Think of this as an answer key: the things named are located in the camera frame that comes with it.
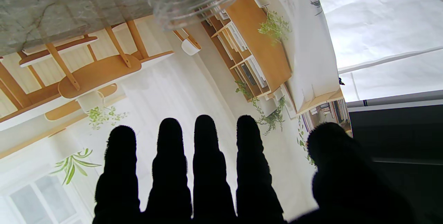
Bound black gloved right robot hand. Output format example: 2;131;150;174
92;114;417;224

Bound printed room backdrop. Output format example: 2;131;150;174
0;0;353;224

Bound black flat panel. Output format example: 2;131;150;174
346;90;443;224

